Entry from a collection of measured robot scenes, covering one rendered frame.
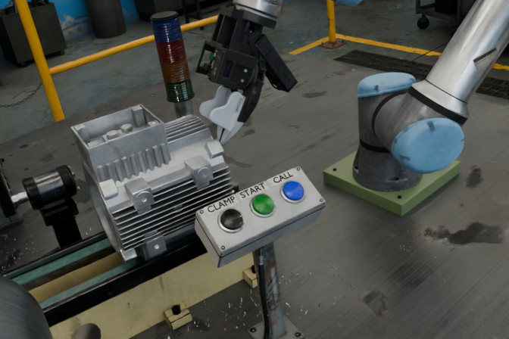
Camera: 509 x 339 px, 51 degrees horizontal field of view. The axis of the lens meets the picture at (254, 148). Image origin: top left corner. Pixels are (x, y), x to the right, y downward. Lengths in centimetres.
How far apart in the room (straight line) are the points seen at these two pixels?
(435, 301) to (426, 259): 11
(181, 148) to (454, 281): 52
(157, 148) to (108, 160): 8
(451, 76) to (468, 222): 31
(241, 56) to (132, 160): 23
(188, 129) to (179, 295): 29
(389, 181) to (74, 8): 541
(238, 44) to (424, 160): 40
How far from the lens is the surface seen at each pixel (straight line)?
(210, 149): 86
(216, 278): 99
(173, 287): 95
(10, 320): 60
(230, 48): 82
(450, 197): 121
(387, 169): 115
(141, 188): 81
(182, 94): 120
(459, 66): 99
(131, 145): 83
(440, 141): 99
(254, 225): 72
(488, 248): 109
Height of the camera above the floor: 148
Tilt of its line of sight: 28 degrees down
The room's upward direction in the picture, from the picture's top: 8 degrees counter-clockwise
